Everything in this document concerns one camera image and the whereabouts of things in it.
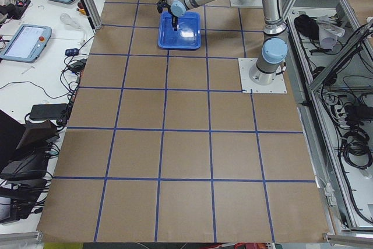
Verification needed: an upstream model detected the blue plastic tray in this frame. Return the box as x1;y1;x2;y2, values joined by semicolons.
158;12;201;50

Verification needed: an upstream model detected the yellow screwdriver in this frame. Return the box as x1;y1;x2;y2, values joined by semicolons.
76;8;87;16

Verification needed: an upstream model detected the small blue device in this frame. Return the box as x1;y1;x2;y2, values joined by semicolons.
65;48;79;57

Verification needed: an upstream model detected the brown paper table mat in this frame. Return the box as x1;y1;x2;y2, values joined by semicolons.
38;0;329;243

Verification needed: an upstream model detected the teach pendant near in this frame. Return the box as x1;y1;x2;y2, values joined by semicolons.
1;24;52;63

